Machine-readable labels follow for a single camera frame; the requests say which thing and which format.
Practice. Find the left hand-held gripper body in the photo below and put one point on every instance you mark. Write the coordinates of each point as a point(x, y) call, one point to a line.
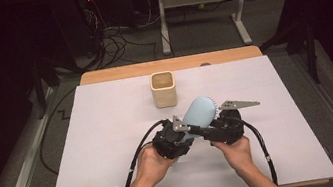
point(168, 140)

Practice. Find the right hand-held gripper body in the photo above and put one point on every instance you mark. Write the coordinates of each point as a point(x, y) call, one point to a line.
point(227, 129)

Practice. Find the light blue hairbrush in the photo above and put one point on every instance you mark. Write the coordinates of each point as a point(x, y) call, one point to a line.
point(199, 113)

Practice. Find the cream square cup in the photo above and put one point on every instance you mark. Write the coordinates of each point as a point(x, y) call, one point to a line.
point(164, 94)

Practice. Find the person's right hand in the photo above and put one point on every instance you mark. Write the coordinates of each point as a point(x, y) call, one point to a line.
point(236, 155)

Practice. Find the person's left hand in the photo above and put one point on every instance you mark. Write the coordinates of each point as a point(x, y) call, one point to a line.
point(152, 168)

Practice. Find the wooden table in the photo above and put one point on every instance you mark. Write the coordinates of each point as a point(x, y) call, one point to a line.
point(137, 69)

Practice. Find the black stand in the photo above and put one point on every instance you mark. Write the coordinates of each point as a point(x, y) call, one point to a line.
point(47, 75)
point(300, 35)

